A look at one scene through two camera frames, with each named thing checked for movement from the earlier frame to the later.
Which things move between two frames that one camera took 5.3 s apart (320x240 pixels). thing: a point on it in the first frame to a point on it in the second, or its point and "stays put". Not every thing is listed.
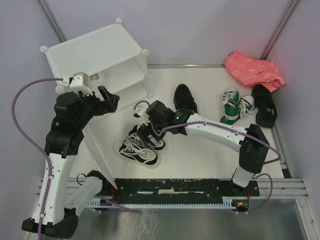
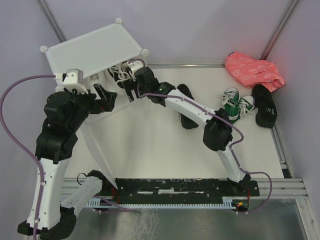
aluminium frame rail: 165,66 stays put
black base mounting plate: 135,190 stays put
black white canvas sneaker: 129,149 to 120,73
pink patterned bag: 250,71 stays put
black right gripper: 144,132 to 129,86
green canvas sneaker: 230,99 stays put
